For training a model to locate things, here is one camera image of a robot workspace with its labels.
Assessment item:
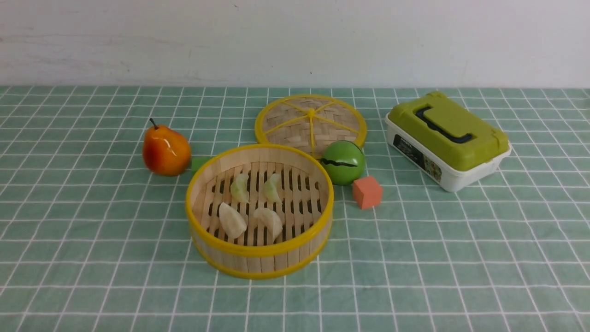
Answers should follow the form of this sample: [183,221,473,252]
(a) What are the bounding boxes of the red yellow toy pear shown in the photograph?
[142,118,191,177]

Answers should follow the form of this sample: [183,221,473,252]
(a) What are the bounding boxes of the green checkered tablecloth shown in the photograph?
[0,86,590,332]

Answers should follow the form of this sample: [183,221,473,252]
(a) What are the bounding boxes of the green toy watermelon ball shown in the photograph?
[319,140,366,186]

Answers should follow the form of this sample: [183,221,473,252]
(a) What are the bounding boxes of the pale green dumpling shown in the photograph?
[230,173,249,202]
[263,173,282,204]

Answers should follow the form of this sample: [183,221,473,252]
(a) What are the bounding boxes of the green lid white lunch box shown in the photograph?
[385,91,512,192]

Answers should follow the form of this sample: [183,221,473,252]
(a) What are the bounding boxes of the woven bamboo steamer lid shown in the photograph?
[254,95,367,159]

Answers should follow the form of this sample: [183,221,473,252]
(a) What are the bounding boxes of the orange foam cube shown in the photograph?
[352,176,383,210]

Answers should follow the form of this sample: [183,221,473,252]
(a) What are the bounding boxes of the white dumpling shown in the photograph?
[218,202,247,240]
[254,207,283,240]

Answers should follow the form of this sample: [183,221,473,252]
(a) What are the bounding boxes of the bamboo steamer tray yellow rim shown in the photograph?
[185,144,334,279]

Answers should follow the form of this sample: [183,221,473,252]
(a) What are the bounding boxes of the green block behind steamer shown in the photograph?
[190,156,212,173]

